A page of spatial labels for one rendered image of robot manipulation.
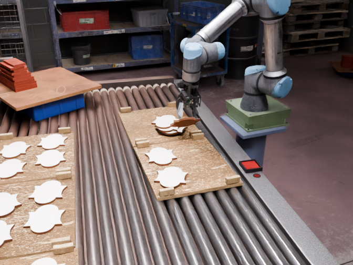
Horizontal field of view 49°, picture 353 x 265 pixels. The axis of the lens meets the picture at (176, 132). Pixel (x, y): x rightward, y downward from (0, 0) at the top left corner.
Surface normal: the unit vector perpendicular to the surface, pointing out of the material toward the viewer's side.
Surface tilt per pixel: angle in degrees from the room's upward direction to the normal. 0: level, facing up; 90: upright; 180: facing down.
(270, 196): 0
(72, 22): 90
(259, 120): 90
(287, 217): 0
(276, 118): 90
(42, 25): 90
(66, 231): 0
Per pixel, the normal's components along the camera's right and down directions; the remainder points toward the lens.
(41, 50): 0.36, 0.41
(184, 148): 0.00, -0.90
